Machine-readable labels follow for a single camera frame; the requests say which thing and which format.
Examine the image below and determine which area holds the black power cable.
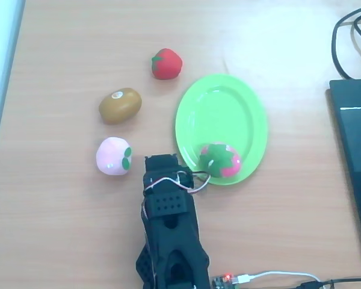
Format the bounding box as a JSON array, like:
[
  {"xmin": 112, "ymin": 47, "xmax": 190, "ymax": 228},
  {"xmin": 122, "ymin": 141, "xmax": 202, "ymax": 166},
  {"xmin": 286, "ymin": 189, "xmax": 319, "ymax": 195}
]
[{"xmin": 294, "ymin": 278, "xmax": 361, "ymax": 289}]

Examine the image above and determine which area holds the black laptop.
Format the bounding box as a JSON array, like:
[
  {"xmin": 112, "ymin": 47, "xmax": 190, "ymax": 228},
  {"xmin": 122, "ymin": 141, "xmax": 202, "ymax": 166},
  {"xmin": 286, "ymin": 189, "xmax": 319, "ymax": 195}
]
[{"xmin": 329, "ymin": 78, "xmax": 361, "ymax": 266}]

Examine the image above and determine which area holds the pink plush strawberry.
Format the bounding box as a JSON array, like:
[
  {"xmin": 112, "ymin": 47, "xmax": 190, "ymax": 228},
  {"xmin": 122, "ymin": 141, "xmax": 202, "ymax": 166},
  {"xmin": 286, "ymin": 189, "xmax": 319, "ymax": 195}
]
[{"xmin": 198, "ymin": 143, "xmax": 242, "ymax": 178}]

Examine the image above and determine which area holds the green oval plastic plate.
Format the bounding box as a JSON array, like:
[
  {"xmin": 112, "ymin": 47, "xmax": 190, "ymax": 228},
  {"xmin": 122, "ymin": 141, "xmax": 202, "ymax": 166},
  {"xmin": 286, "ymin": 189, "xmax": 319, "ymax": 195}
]
[{"xmin": 174, "ymin": 73, "xmax": 269, "ymax": 186}]

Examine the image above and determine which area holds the thick black cable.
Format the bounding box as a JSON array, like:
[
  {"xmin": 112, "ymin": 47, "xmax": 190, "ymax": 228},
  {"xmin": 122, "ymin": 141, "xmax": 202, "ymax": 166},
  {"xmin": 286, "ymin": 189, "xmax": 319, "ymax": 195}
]
[{"xmin": 332, "ymin": 4, "xmax": 361, "ymax": 81}]

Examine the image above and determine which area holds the motor control circuit board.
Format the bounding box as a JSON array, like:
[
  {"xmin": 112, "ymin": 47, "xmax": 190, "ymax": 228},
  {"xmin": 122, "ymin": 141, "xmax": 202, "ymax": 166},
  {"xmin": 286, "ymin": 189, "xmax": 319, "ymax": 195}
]
[{"xmin": 212, "ymin": 272, "xmax": 238, "ymax": 289}]

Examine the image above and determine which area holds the pale pink plush peach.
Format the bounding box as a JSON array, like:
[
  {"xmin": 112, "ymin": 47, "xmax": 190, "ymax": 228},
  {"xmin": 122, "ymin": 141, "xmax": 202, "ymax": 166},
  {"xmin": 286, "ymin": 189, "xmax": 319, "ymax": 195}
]
[{"xmin": 96, "ymin": 137, "xmax": 133, "ymax": 176}]

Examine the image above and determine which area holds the brown toy kiwi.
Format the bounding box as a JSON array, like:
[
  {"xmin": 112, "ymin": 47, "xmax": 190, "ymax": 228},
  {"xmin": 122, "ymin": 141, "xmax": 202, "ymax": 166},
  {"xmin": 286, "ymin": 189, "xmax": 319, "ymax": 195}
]
[{"xmin": 98, "ymin": 87, "xmax": 143, "ymax": 125}]

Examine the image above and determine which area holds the white red wrist servo wire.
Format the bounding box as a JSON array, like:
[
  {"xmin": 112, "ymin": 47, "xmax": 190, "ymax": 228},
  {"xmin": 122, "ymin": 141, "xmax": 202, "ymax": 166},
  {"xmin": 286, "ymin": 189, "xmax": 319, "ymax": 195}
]
[{"xmin": 143, "ymin": 170, "xmax": 212, "ymax": 196}]

